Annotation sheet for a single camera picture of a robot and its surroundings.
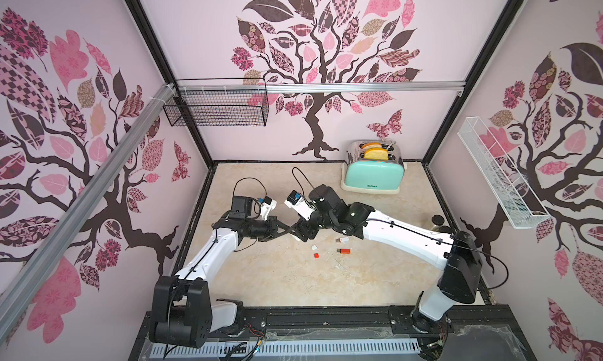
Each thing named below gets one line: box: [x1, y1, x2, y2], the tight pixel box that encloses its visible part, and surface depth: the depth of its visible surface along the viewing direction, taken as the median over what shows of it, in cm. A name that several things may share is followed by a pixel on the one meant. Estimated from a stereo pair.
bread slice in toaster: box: [361, 142, 389, 161], surface depth 100 cm
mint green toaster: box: [340, 139, 406, 196], surface depth 102 cm
